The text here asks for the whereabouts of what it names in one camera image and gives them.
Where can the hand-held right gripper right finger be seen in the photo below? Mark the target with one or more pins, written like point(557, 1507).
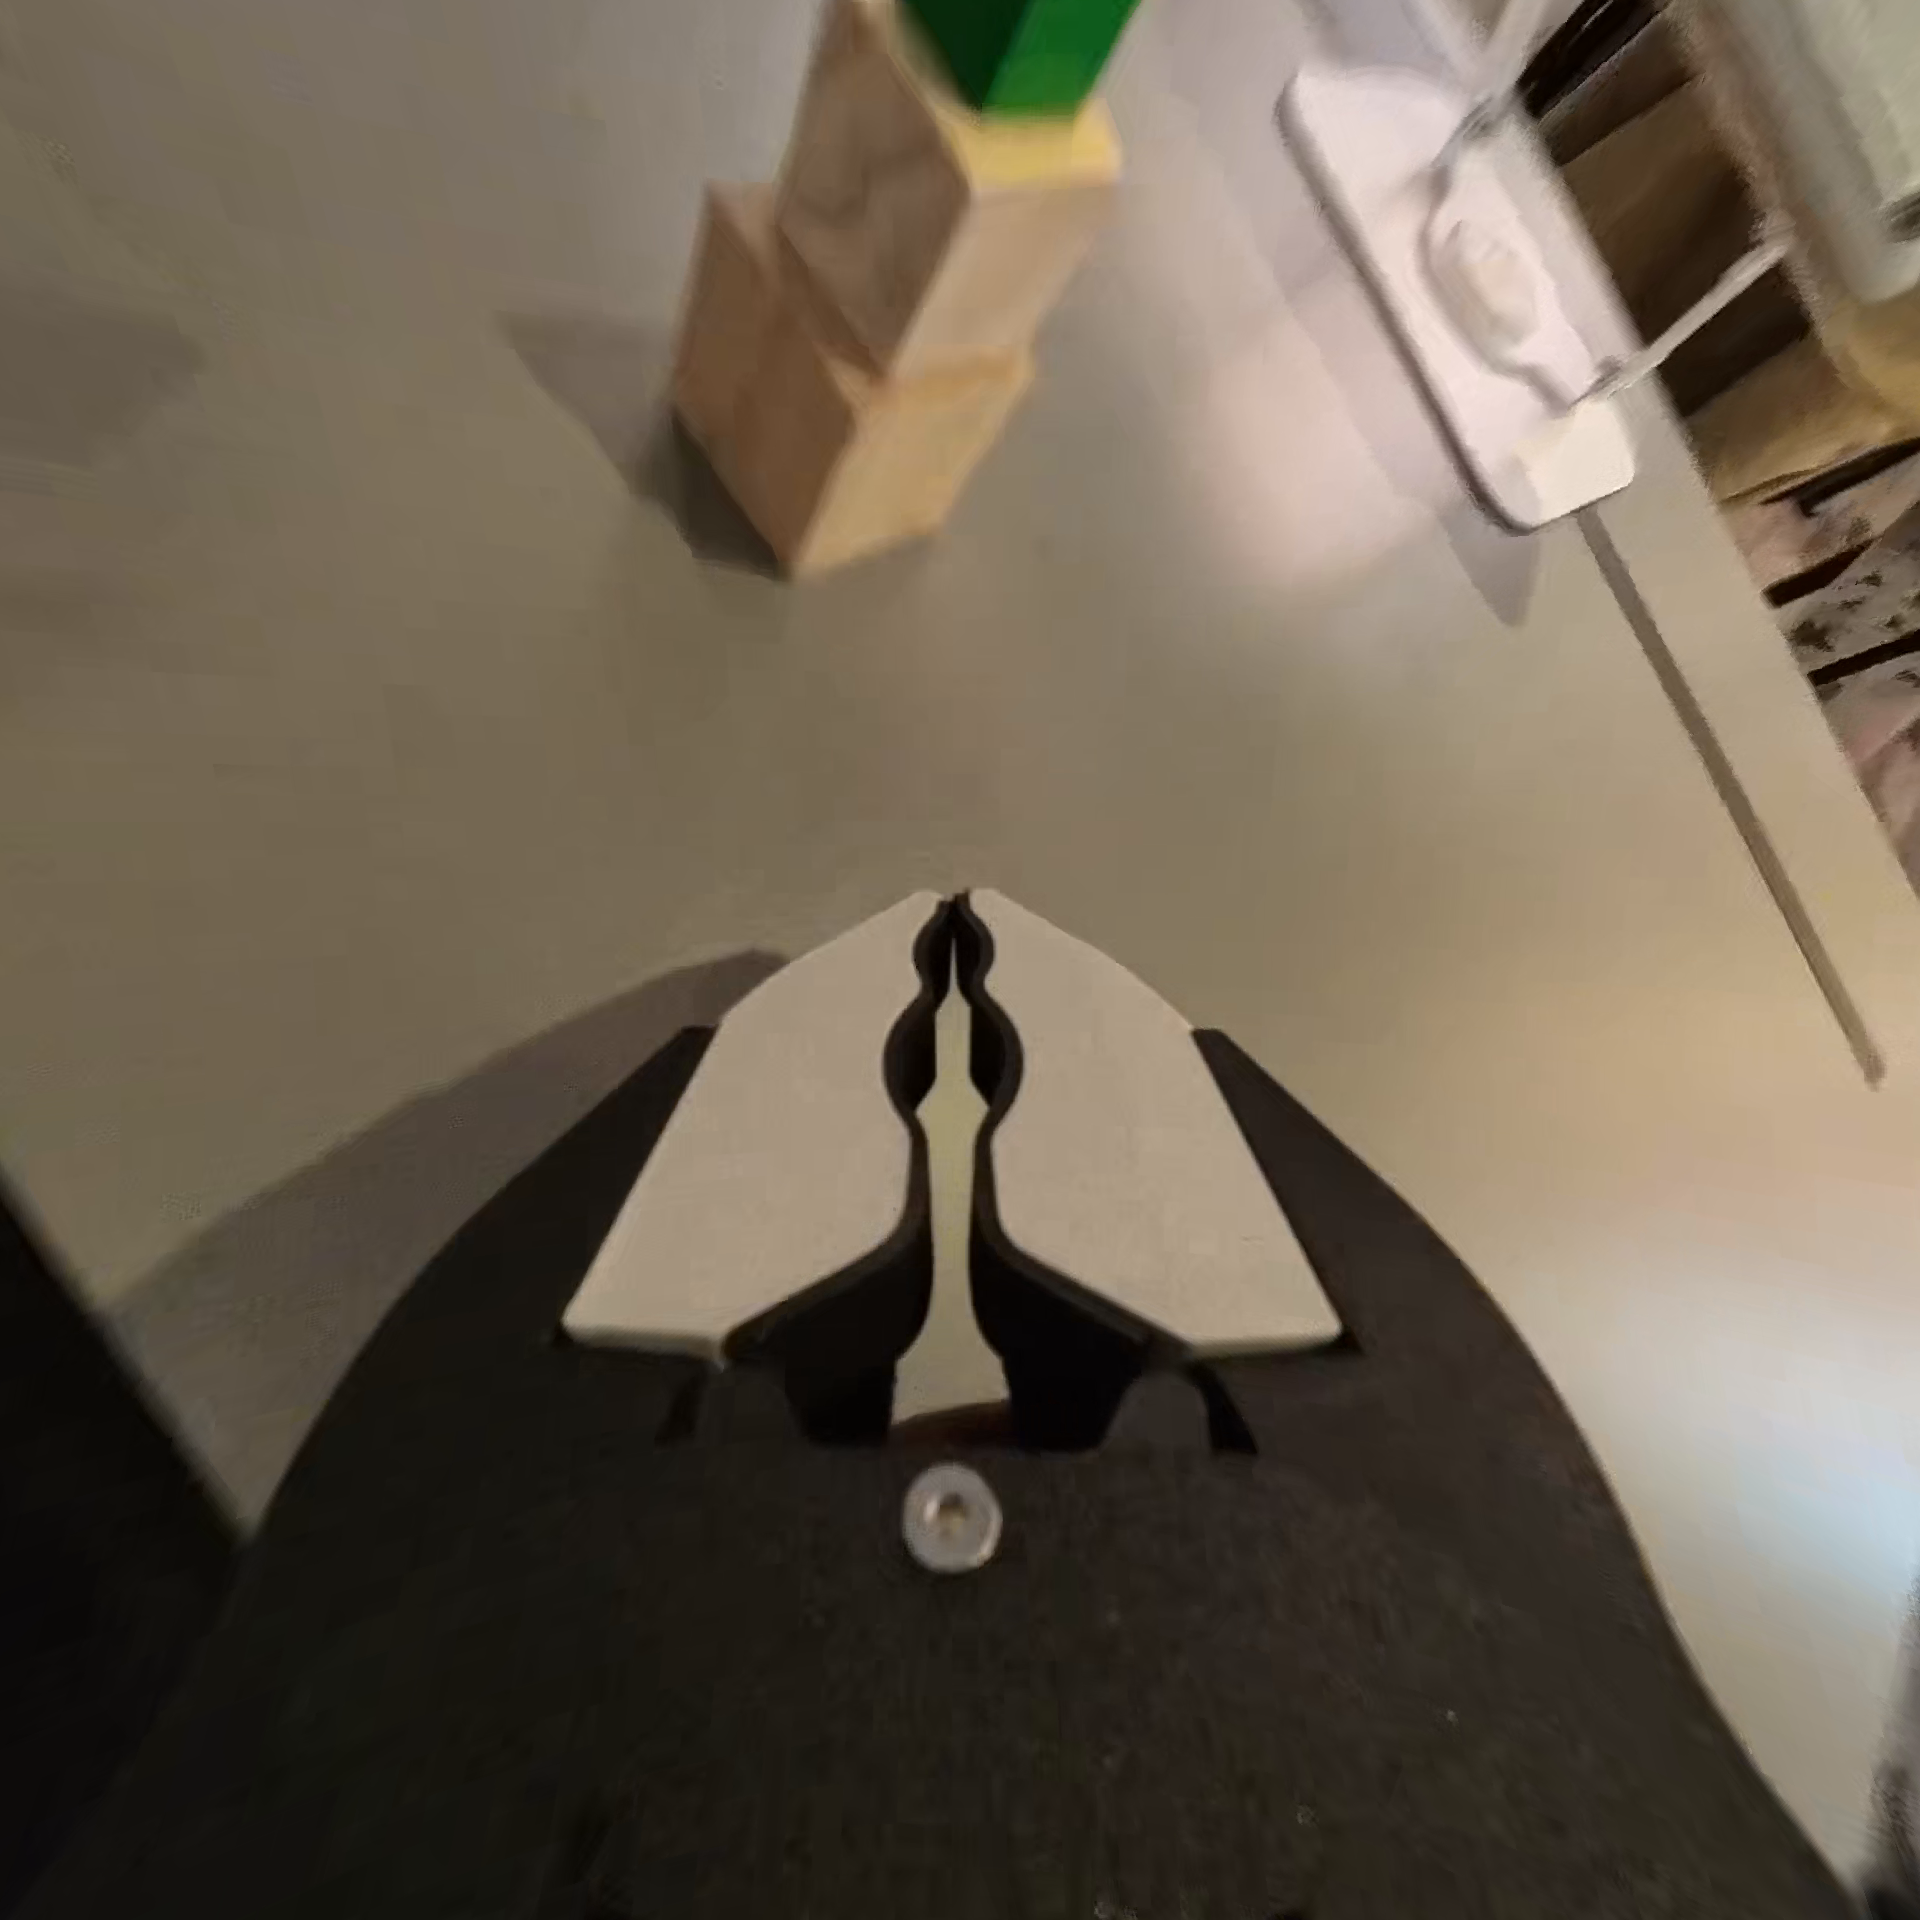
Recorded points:
point(1155, 1184)

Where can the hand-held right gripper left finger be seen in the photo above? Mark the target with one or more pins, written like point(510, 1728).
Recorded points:
point(750, 1170)

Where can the large natural wooden cube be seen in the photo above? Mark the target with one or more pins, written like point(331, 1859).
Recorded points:
point(932, 224)
point(810, 421)

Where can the small green wooden cube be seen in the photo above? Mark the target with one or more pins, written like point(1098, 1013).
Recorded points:
point(1036, 52)

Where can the white document stand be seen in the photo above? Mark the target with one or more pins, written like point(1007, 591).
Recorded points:
point(1501, 346)

